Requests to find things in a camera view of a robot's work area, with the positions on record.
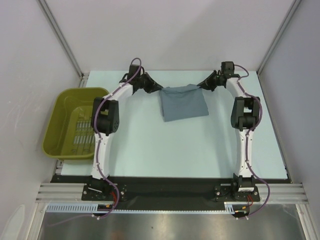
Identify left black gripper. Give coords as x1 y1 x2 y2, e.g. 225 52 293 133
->
136 72 163 94

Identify blue-grey t shirt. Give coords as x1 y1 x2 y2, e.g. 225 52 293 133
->
159 84 209 122

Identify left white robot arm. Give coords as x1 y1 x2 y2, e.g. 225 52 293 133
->
87 64 163 200

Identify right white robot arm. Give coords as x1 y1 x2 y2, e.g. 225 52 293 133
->
197 70 262 202

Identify olive green plastic basket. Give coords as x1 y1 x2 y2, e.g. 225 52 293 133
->
42 87 109 161

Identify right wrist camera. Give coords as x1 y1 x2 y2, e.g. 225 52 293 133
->
220 61 235 76

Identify right aluminium corner post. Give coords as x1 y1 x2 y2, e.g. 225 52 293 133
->
256 0 303 76

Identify aluminium corner post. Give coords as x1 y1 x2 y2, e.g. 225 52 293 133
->
36 0 84 79
256 0 303 76

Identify left aluminium corner post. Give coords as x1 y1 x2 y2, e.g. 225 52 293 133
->
36 0 84 79

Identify white cable duct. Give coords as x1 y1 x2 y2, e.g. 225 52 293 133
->
46 202 249 215

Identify aluminium frame rail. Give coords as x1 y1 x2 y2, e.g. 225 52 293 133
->
35 183 309 204

